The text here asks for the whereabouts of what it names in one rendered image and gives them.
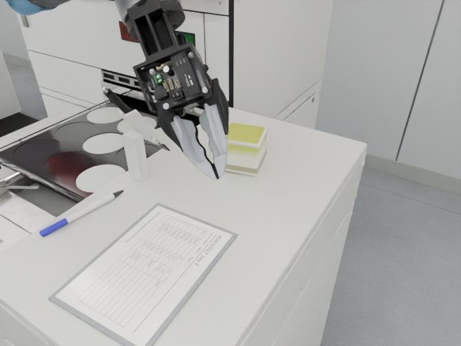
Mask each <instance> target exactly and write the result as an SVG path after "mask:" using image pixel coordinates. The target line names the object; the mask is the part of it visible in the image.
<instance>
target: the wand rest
mask: <svg viewBox="0 0 461 346"><path fill-rule="evenodd" d="M119 112H120V116H121V117H122V118H123V119H124V120H125V121H126V122H127V123H128V124H129V125H130V126H131V127H133V128H134V129H135V130H136V131H137V132H134V131H131V130H130V131H128V132H126V133H124V134H123V135H122V137H123V144H124V148H125V153H126V160H127V164H128V171H129V175H130V177H132V178H135V179H137V180H139V181H143V180H144V179H146V178H147V177H148V176H149V172H148V167H147V158H146V153H145V144H144V140H143V139H145V140H148V141H153V142H155V140H156V138H158V137H160V134H159V133H158V132H157V131H156V130H155V129H154V128H153V127H152V126H151V125H150V124H149V122H148V121H147V120H146V119H145V118H144V117H143V116H142V115H141V114H140V113H139V112H138V111H137V110H136V109H135V110H133V111H131V112H129V113H126V114H124V113H123V112H122V111H121V110H120V109H119Z"/></svg>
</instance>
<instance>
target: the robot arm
mask: <svg viewBox="0 0 461 346"><path fill-rule="evenodd" d="M4 1H7V3H8V5H9V6H10V7H11V8H12V9H13V10H14V11H15V12H17V13H19V14H22V15H25V16H29V15H33V14H36V13H39V12H42V11H44V10H45V11H48V10H53V9H54V8H57V7H58V5H60V4H63V3H66V2H68V1H71V0H4ZM114 1H115V4H116V6H117V9H118V12H119V15H120V17H121V20H122V22H123V23H124V25H126V27H127V29H128V32H129V34H130V37H131V38H133V39H134V40H138V41H139V43H140V45H141V48H142V50H143V53H144V56H145V62H142V63H140V64H138V65H135V66H133V69H134V72H135V75H136V77H137V80H138V82H139V85H140V87H141V90H142V92H143V95H144V98H145V101H146V103H147V106H148V108H149V110H150V111H152V112H154V113H158V116H157V119H158V122H159V125H160V127H161V128H162V130H163V132H164V133H165V134H166V135H167V136H168V137H169V138H170V139H171V140H172V141H173V142H174V143H175V144H176V145H177V146H178V147H179V148H180V149H181V150H182V153H183V154H184V155H185V156H186V157H187V158H188V159H189V160H190V162H192V163H193V164H194V165H195V166H196V167H197V168H198V169H199V171H201V172H202V173H203V174H205V175H207V176H208V177H210V178H211V179H213V180H215V181H216V180H217V179H219V178H222V177H223V174H224V170H225V167H226V162H227V156H228V121H229V108H228V102H227V99H226V96H225V94H224V92H223V90H222V89H221V87H220V84H219V80H218V79H217V78H214V79H211V78H210V76H209V75H208V73H207V71H208V70H209V67H208V65H205V64H204V63H203V61H202V58H201V55H200V54H199V53H198V51H197V49H196V48H195V47H194V45H193V43H192V42H190V43H189V42H188V40H187V39H186V37H185V35H184V34H183V33H179V34H176V32H175V30H176V29H178V28H179V27H180V26H181V25H182V24H183V23H184V21H185V13H184V12H183V9H182V6H181V2H180V0H114ZM141 68H143V69H141ZM142 82H143V83H142ZM143 84H144V86H145V88H144V86H143ZM148 87H151V88H152V89H153V90H154V92H153V94H154V97H155V99H156V101H157V102H156V103H154V100H153V98H152V95H151V93H150V90H149V88H148ZM145 89H146V91H147V93H146V91H145ZM147 95H148V96H147ZM148 97H149V99H150V100H149V99H148ZM199 105H200V106H201V107H203V108H204V111H203V112H202V114H201V116H200V117H199V122H200V125H201V127H202V129H203V130H204V131H205V132H206V133H207V135H208V137H209V148H210V149H211V152H212V153H213V163H212V162H211V161H210V160H209V158H208V157H207V155H206V149H205V148H204V146H203V145H202V144H201V143H200V142H199V139H198V129H197V126H196V123H195V122H193V121H191V120H188V119H181V118H180V117H179V116H181V117H183V116H185V111H186V110H187V109H192V108H195V107H197V106H199ZM177 113H178V114H177Z"/></svg>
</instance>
